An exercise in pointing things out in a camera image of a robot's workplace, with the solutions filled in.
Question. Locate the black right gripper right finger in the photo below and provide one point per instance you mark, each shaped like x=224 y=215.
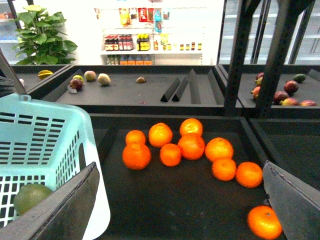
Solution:
x=296 y=204

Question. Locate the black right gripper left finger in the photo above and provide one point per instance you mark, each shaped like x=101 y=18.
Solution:
x=64 y=215

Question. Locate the green avocado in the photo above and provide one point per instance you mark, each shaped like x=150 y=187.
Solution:
x=29 y=196

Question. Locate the light blue plastic basket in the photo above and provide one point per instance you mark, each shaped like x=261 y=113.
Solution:
x=41 y=142

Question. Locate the orange tangerine front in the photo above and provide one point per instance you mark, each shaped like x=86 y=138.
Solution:
x=264 y=223

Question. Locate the orange tangerine large left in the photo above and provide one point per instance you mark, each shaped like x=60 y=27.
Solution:
x=136 y=156

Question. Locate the yellow star fruit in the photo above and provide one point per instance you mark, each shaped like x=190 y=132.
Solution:
x=44 y=74

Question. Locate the potted green plant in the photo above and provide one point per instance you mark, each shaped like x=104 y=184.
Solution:
x=41 y=40

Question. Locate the white grocery shelf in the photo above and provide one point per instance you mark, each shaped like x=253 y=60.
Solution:
x=160 y=32

